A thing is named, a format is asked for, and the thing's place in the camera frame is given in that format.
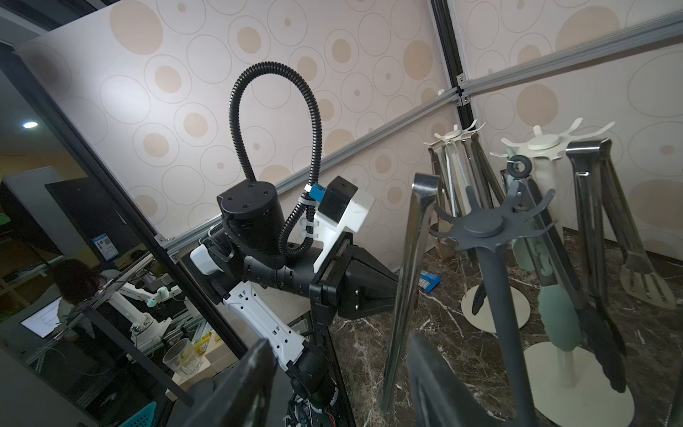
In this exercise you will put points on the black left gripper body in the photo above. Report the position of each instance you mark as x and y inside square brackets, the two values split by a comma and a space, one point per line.
[351, 284]

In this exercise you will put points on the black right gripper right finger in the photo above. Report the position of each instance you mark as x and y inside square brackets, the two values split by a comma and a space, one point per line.
[440, 398]

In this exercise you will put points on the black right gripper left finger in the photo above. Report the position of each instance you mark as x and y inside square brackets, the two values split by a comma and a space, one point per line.
[243, 397]

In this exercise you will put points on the cream utensil rack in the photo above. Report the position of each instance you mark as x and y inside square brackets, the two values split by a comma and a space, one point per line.
[568, 390]
[474, 304]

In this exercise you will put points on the dark grey rack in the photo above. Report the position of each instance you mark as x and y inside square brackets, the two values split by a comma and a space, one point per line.
[488, 232]

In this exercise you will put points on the mint green silicone tongs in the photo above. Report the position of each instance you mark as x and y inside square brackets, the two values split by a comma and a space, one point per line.
[557, 312]

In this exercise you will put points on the black handled steel tongs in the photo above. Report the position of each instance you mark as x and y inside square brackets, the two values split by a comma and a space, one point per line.
[596, 326]

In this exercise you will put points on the white handled steel tongs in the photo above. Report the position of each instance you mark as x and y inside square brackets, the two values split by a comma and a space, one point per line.
[460, 162]

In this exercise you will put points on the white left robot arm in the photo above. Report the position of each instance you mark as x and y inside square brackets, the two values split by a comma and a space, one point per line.
[310, 252]

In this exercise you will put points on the blue snack packet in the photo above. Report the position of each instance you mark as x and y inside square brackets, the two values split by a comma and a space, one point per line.
[428, 281]

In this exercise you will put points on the clear plastic cup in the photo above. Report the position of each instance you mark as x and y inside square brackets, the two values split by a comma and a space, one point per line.
[183, 359]

